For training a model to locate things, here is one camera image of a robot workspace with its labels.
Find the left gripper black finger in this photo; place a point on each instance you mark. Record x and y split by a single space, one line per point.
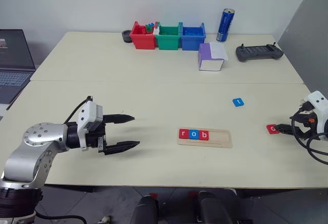
119 118
121 147

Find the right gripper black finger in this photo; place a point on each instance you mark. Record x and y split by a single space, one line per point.
284 126
287 131

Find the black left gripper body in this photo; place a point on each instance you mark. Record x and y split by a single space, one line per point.
94 138

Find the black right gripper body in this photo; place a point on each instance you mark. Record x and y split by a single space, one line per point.
311 125

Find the red o letter tile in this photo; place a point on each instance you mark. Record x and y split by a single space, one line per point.
270 129

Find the blue t letter tile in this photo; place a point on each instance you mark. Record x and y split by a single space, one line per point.
238 102

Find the wooden letter tray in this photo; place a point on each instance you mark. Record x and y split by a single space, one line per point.
220 138

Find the red b letter tile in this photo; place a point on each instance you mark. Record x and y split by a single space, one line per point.
204 134

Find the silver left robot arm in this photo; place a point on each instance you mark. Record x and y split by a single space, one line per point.
38 135

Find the red r letter tile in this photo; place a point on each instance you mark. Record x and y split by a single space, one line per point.
183 133

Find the blue o letter tile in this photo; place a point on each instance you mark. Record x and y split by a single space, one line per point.
194 134

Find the red floor marker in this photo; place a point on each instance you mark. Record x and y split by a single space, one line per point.
192 194
153 196

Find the dark rounded shape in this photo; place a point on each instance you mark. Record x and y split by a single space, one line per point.
147 210
212 208

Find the small white round object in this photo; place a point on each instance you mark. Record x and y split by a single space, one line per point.
105 219

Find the grey handheld remote controller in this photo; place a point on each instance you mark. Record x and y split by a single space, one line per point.
258 53

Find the red plastic bin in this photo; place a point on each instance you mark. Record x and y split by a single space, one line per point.
142 40

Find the dark grey round holder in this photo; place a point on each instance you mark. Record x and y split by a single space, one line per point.
126 36

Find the green plastic bin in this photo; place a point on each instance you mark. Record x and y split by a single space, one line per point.
167 42

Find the green toy brick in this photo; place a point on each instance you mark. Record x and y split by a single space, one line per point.
148 28

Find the white toy brick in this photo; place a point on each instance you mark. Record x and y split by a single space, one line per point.
156 30

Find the grey partition panel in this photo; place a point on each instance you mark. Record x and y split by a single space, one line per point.
307 29

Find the purple and white box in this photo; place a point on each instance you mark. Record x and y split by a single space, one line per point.
208 63

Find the white paper sheet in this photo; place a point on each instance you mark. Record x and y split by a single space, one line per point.
219 51

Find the blue plastic bin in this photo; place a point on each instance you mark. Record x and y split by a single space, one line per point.
193 42

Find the dark grey laptop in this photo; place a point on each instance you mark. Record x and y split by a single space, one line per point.
14 55

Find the blue drink can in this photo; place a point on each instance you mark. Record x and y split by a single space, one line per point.
225 26

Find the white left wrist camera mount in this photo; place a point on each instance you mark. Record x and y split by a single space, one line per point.
87 112

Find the black table frame bar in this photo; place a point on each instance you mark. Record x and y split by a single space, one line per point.
274 192

